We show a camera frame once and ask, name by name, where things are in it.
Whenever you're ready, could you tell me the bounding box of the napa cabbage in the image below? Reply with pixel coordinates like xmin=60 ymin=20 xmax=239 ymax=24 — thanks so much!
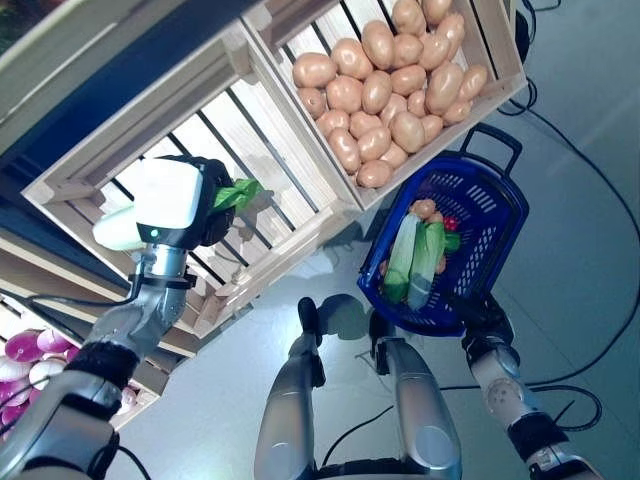
xmin=382 ymin=212 xmax=422 ymax=304
xmin=92 ymin=177 xmax=264 ymax=251
xmin=407 ymin=221 xmax=449 ymax=312

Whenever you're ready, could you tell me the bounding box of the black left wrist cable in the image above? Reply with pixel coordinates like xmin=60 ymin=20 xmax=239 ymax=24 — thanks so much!
xmin=24 ymin=274 xmax=136 ymax=307

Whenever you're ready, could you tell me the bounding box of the blue plastic shopping basket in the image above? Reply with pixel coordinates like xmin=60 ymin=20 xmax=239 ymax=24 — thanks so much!
xmin=357 ymin=124 xmax=530 ymax=337

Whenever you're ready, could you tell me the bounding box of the black round stand base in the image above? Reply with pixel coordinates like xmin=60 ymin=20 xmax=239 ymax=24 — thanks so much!
xmin=513 ymin=8 xmax=539 ymax=59

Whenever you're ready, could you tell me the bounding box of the wooden display stand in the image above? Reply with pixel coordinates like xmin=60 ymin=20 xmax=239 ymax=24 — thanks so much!
xmin=0 ymin=0 xmax=361 ymax=441

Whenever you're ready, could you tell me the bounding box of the black floor cable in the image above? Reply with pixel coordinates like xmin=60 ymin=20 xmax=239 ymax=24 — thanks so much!
xmin=322 ymin=404 xmax=396 ymax=466
xmin=439 ymin=94 xmax=636 ymax=391

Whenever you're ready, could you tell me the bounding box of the black robot foot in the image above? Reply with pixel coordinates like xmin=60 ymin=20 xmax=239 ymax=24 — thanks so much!
xmin=368 ymin=309 xmax=396 ymax=351
xmin=297 ymin=296 xmax=322 ymax=346

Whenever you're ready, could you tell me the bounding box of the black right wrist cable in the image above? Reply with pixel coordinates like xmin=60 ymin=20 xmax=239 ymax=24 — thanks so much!
xmin=524 ymin=382 xmax=604 ymax=432

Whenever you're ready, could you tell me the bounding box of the wooden potato crate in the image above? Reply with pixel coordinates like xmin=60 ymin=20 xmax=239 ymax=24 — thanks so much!
xmin=241 ymin=0 xmax=530 ymax=211

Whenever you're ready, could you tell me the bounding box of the wooden onion crate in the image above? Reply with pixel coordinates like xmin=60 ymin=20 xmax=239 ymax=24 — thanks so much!
xmin=0 ymin=294 xmax=201 ymax=431

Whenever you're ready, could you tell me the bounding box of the black left robot foot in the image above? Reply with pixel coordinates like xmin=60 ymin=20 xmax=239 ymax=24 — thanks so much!
xmin=297 ymin=296 xmax=322 ymax=346

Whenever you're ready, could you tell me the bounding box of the black right robot foot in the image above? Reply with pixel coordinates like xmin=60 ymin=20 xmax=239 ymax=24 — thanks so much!
xmin=368 ymin=309 xmax=396 ymax=351

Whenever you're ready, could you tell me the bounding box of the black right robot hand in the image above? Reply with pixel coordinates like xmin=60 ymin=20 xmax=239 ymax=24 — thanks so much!
xmin=449 ymin=293 xmax=516 ymax=352

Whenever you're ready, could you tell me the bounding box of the black robot pelvis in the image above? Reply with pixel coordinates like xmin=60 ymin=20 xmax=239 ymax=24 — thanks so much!
xmin=312 ymin=455 xmax=414 ymax=480

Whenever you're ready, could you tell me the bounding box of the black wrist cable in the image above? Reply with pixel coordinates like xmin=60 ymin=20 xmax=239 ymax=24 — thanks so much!
xmin=24 ymin=274 xmax=136 ymax=307
xmin=524 ymin=382 xmax=604 ymax=432

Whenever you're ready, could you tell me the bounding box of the wooden slatted cabbage crate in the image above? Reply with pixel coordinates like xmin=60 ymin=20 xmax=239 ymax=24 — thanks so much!
xmin=22 ymin=19 xmax=362 ymax=341

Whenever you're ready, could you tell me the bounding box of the silver right robot leg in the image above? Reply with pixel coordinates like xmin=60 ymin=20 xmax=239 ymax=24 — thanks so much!
xmin=372 ymin=335 xmax=464 ymax=480

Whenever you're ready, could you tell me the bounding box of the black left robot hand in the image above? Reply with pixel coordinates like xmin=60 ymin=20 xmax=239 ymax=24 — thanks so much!
xmin=134 ymin=155 xmax=239 ymax=250

